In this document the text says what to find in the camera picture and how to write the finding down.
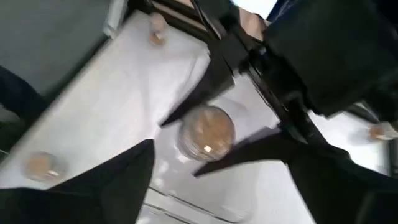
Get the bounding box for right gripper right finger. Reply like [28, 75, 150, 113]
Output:
[281, 126, 398, 224]

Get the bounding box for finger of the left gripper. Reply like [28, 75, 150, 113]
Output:
[160, 40, 249, 127]
[193, 127, 289, 177]

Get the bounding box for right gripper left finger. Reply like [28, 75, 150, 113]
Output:
[0, 139, 155, 224]

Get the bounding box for silver metal bracket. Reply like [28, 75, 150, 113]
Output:
[102, 0, 130, 38]

